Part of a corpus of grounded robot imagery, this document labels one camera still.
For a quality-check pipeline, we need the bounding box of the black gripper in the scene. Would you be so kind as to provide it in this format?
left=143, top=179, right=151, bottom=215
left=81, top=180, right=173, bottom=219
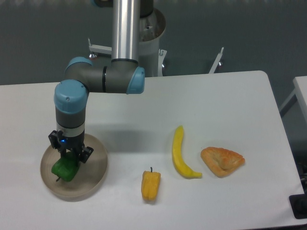
left=48, top=130, right=94, bottom=163

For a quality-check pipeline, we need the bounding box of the green bell pepper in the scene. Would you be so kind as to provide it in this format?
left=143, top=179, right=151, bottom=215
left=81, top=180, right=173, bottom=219
left=51, top=151, right=80, bottom=182

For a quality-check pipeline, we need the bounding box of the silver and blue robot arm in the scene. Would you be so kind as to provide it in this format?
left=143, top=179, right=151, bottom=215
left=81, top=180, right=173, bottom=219
left=48, top=0, right=154, bottom=164

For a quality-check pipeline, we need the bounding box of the beige round plate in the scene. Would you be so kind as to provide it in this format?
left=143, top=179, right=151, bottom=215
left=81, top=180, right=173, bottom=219
left=40, top=134, right=107, bottom=202

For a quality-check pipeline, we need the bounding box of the yellow bell pepper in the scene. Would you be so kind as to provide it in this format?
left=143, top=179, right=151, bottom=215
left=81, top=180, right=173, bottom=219
left=141, top=167, right=161, bottom=201

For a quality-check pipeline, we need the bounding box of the yellow banana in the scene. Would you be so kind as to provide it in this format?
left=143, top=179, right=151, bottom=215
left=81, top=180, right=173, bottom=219
left=172, top=126, right=202, bottom=179

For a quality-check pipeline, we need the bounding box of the orange triangular pastry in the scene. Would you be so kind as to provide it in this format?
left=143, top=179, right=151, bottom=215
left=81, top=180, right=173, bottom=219
left=201, top=147, right=245, bottom=178

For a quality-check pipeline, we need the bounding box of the black device at table edge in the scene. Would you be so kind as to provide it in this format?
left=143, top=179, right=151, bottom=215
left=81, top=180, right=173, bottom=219
left=289, top=194, right=307, bottom=219

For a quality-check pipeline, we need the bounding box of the white side table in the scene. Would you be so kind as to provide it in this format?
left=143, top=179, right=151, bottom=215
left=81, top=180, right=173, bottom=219
left=279, top=76, right=307, bottom=120

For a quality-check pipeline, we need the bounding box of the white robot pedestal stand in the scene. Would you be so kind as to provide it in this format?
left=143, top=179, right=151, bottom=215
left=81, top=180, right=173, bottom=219
left=86, top=7, right=225, bottom=78

